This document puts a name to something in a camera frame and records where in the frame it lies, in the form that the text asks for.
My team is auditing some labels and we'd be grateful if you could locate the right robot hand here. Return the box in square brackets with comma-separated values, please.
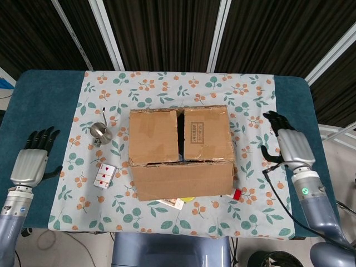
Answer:
[260, 110, 317, 172]

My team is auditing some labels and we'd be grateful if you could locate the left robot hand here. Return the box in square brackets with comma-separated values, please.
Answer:
[10, 126, 63, 187]

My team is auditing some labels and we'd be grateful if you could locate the brown cardboard shipping box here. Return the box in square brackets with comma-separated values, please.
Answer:
[127, 105, 237, 201]

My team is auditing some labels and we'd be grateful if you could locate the teal table cover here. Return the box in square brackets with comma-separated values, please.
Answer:
[0, 69, 340, 240]

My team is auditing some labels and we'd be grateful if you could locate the white and red block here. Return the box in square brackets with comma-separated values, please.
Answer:
[225, 189, 243, 200]

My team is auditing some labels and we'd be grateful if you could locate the banded deck of playing cards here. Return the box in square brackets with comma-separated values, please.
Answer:
[93, 163, 117, 190]

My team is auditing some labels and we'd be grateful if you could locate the white board with blue patch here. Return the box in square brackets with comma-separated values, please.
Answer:
[0, 66, 17, 92]

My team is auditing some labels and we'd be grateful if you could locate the black round bin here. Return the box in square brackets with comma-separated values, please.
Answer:
[249, 250, 297, 267]

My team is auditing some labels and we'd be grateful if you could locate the palace photo postcard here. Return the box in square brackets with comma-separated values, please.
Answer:
[155, 197, 186, 210]

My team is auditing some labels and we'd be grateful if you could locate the floral leaf print tablecloth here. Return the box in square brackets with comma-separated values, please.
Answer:
[47, 70, 295, 240]

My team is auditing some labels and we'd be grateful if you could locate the blue-grey robot torso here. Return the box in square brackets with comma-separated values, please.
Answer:
[111, 232, 233, 267]

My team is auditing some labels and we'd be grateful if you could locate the dark pleated curtain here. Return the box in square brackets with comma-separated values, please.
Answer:
[0, 0, 356, 126]

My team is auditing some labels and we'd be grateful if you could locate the black cable with plug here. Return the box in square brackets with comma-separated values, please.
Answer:
[263, 162, 356, 248]

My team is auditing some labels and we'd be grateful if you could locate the white metal frame rail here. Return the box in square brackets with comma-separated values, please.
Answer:
[318, 123, 356, 145]

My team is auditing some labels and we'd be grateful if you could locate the slanted white frame post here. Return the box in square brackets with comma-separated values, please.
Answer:
[304, 27, 356, 86]

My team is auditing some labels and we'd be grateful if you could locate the white double frame post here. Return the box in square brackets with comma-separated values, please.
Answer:
[207, 0, 232, 73]

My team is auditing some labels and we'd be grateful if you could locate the thin white frame post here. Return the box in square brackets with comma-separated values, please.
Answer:
[51, 0, 94, 71]

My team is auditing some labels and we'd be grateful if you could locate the wide white frame post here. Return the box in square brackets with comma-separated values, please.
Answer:
[88, 0, 125, 72]

